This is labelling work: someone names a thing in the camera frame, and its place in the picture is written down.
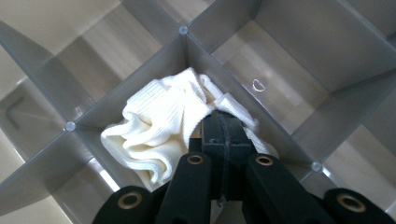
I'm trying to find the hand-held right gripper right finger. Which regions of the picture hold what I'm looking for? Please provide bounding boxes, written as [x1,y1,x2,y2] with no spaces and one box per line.
[221,111,254,200]

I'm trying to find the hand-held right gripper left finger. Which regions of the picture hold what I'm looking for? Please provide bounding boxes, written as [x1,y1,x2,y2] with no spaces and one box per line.
[201,111,228,200]

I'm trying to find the white sock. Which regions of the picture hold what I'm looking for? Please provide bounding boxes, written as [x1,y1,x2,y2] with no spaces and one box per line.
[199,74,278,157]
[100,66,216,192]

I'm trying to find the brown compartment tray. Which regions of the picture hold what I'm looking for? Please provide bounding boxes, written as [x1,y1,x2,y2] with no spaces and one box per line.
[0,0,396,224]

